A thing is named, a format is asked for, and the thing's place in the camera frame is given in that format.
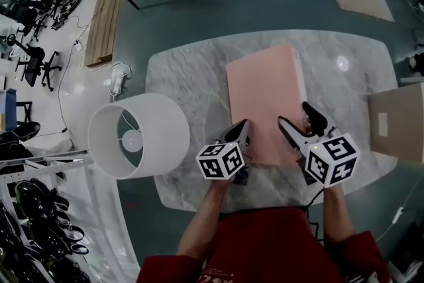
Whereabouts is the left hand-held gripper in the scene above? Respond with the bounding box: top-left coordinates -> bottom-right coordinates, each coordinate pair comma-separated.
194,119 -> 252,186

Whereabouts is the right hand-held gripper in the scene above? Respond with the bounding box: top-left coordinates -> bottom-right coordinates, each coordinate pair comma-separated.
277,101 -> 362,190

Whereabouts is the pink binder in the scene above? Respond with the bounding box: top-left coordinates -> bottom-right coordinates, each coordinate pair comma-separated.
225,43 -> 307,167

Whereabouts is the beige binder with label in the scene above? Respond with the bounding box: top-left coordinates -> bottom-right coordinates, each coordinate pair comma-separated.
366,82 -> 424,165

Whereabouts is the person's right forearm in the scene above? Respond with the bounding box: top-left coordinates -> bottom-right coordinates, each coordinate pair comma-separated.
323,187 -> 356,243

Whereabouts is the person's left forearm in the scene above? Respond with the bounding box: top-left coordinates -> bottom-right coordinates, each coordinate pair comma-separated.
177,179 -> 231,258

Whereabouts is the white shade table lamp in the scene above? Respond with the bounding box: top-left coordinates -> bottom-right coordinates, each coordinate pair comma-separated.
87,92 -> 191,180

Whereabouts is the person's red shirt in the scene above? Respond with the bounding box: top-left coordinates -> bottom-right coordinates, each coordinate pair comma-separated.
135,207 -> 392,283

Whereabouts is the white power strip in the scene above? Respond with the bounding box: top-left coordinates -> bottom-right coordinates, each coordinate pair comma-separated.
110,62 -> 133,97

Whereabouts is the low wooden platform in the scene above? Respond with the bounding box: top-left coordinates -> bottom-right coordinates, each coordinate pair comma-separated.
84,0 -> 123,68

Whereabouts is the white metal rack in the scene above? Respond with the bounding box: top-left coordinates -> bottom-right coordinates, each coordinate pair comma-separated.
0,148 -> 95,283

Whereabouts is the black folding bike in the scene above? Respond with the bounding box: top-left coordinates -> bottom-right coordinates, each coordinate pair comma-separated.
51,0 -> 81,31

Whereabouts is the black office chair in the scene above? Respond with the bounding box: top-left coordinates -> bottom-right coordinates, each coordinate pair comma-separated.
15,46 -> 63,93
15,0 -> 64,42

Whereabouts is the blue storage box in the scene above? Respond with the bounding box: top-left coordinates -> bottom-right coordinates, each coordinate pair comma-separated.
0,88 -> 17,131

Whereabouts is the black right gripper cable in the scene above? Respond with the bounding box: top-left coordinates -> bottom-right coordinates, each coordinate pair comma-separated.
306,187 -> 328,242

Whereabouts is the white adapter cable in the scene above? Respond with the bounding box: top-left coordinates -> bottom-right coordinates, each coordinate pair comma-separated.
374,205 -> 418,243

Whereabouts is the pile of black strap gear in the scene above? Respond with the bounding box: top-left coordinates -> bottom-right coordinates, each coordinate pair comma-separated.
0,177 -> 90,283

